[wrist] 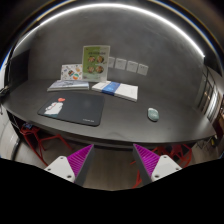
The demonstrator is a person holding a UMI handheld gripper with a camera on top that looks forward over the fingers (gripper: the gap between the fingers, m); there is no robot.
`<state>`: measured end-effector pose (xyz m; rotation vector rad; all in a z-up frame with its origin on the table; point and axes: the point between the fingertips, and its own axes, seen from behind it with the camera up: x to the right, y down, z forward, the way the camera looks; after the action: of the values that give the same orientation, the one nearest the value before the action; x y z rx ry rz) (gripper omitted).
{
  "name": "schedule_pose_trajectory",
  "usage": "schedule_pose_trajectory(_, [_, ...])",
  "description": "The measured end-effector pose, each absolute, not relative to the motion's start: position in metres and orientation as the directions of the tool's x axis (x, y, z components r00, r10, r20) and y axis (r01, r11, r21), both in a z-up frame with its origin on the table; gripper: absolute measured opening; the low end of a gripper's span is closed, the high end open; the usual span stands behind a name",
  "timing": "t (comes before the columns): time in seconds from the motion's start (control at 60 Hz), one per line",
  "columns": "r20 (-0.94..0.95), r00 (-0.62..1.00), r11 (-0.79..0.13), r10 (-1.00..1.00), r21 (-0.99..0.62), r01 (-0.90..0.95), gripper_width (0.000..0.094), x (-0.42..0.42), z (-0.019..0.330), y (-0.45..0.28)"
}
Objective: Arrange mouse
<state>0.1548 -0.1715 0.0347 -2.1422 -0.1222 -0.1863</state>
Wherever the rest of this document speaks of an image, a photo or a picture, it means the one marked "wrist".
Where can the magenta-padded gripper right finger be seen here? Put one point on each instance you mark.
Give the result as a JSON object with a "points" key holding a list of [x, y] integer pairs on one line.
{"points": [[164, 165]]}

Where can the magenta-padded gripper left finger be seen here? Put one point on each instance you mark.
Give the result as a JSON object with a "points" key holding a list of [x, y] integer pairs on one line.
{"points": [[60, 165]]}

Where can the green and white computer mouse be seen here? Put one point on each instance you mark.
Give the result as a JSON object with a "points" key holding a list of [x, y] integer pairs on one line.
{"points": [[153, 114]]}

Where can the black mouse pad with print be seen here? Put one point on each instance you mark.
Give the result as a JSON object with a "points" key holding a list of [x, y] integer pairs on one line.
{"points": [[76, 108]]}

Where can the grey book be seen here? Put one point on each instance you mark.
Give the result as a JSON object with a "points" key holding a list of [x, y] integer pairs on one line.
{"points": [[68, 85]]}

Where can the black framed glass partition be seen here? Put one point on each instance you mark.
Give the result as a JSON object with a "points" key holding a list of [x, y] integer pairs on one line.
{"points": [[210, 96]]}

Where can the white book with blue band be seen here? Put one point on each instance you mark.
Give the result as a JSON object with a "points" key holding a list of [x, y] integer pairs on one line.
{"points": [[116, 90]]}

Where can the small illustrated white card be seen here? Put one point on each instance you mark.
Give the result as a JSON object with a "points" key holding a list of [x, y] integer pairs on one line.
{"points": [[70, 72]]}

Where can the green upright poster stand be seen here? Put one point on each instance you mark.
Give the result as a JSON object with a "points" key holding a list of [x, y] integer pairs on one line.
{"points": [[95, 63]]}

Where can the curved white light strip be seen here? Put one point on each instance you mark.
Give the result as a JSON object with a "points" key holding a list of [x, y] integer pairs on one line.
{"points": [[113, 5]]}

